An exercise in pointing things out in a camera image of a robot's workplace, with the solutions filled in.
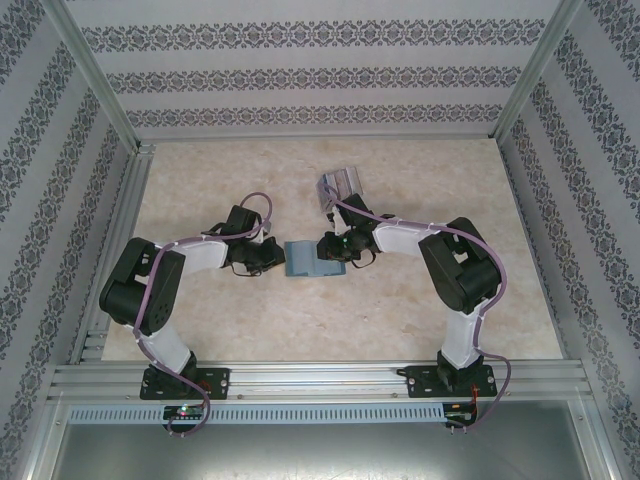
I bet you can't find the mixed credit card bundle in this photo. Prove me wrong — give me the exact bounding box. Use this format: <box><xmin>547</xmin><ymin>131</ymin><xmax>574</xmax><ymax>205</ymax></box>
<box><xmin>316</xmin><ymin>172</ymin><xmax>351</xmax><ymax>209</ymax></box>

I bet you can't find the aluminium side rail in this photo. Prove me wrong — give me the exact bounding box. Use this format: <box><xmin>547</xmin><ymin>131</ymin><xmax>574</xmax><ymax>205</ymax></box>
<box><xmin>69</xmin><ymin>142</ymin><xmax>156</xmax><ymax>364</ymax></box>

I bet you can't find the purple cable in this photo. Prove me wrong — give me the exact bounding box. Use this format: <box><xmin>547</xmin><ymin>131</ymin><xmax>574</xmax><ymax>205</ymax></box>
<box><xmin>317</xmin><ymin>182</ymin><xmax>515</xmax><ymax>434</ymax></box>
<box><xmin>133</xmin><ymin>192</ymin><xmax>275</xmax><ymax>441</ymax></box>

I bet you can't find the long aluminium base rail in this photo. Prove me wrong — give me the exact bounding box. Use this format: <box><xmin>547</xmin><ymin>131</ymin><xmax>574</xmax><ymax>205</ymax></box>
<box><xmin>47</xmin><ymin>363</ymin><xmax>589</xmax><ymax>402</ymax></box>

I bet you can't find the grey metal sheet panel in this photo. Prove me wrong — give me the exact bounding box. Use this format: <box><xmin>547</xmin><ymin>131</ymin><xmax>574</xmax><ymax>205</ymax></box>
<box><xmin>47</xmin><ymin>422</ymin><xmax>616</xmax><ymax>480</ymax></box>

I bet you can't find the blue-grey box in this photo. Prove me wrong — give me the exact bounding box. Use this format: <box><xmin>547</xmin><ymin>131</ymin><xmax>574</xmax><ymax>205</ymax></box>
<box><xmin>283</xmin><ymin>238</ymin><xmax>348</xmax><ymax>279</ymax></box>

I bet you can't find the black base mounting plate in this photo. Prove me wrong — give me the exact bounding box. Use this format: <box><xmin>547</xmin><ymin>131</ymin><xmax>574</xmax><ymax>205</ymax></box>
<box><xmin>141</xmin><ymin>367</ymin><xmax>232</xmax><ymax>401</ymax></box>
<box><xmin>397</xmin><ymin>364</ymin><xmax>499</xmax><ymax>399</ymax></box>

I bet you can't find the grey slotted cable duct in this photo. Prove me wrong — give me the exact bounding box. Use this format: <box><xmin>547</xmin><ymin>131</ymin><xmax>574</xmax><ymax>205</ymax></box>
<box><xmin>67</xmin><ymin>403</ymin><xmax>446</xmax><ymax>424</ymax></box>

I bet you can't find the aluminium frame post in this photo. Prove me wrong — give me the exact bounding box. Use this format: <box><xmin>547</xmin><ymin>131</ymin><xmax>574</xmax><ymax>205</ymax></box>
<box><xmin>492</xmin><ymin>0</ymin><xmax>584</xmax><ymax>142</ymax></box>
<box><xmin>42</xmin><ymin>0</ymin><xmax>142</xmax><ymax>151</ymax></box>

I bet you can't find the clear acrylic card holder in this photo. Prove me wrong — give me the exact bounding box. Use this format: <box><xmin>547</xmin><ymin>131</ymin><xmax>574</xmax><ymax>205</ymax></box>
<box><xmin>314</xmin><ymin>167</ymin><xmax>364</xmax><ymax>211</ymax></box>

